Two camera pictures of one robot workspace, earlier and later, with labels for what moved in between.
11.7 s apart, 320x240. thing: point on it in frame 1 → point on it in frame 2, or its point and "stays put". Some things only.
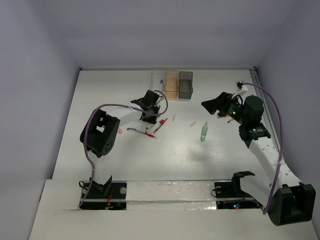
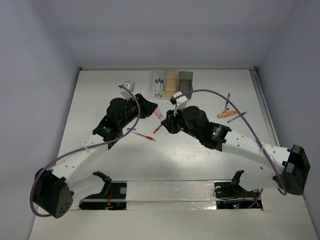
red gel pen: x=162 y=122 stays put
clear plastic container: x=156 y=76 stays put
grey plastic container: x=185 y=87 stays put
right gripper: x=219 y=104 → x=170 y=120
